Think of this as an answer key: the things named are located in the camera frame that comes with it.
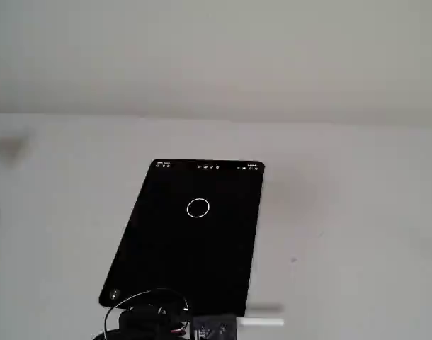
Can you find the black gripper with label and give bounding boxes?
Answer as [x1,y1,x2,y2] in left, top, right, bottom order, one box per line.
[192,313,238,340]

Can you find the black tablet with white circle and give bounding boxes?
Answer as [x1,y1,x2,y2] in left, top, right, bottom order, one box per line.
[98,159,266,319]

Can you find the thin black cable loop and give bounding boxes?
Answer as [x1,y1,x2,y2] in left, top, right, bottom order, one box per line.
[103,288,190,340]

